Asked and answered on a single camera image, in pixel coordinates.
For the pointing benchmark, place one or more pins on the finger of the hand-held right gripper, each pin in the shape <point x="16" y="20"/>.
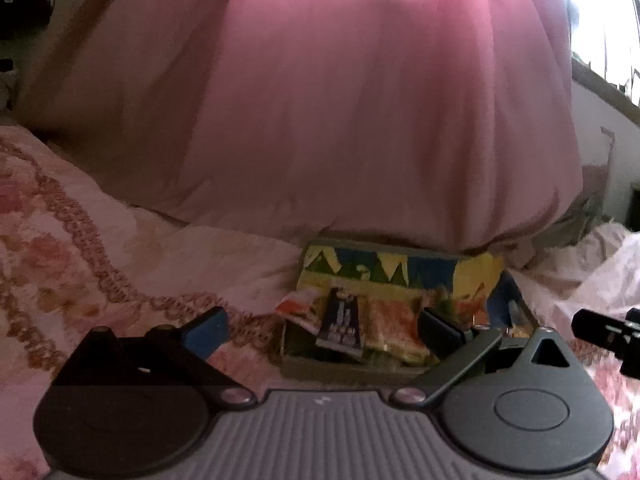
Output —
<point x="597" y="327"/>

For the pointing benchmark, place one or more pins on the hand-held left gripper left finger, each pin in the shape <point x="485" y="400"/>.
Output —
<point x="207" y="335"/>

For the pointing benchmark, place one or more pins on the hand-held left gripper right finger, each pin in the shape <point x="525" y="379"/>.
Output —
<point x="439" y="332"/>

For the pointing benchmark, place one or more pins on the yellow blue printed storage box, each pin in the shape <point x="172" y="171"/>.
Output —
<point x="400" y="270"/>

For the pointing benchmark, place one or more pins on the white orange snack packet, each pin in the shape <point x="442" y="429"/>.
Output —
<point x="300" y="310"/>

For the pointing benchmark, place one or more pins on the black yellow snack pouch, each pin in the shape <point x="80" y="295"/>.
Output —
<point x="341" y="330"/>

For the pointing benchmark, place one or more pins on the grey pillow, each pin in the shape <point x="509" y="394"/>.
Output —
<point x="585" y="205"/>

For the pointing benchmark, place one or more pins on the dark bedside cabinet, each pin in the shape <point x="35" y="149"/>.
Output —
<point x="633" y="205"/>

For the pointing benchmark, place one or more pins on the floral bed sheet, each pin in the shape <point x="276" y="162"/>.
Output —
<point x="100" y="240"/>

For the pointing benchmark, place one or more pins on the pink quilt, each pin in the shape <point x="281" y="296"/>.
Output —
<point x="325" y="110"/>

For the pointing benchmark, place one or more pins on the window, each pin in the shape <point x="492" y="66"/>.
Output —
<point x="605" y="20"/>

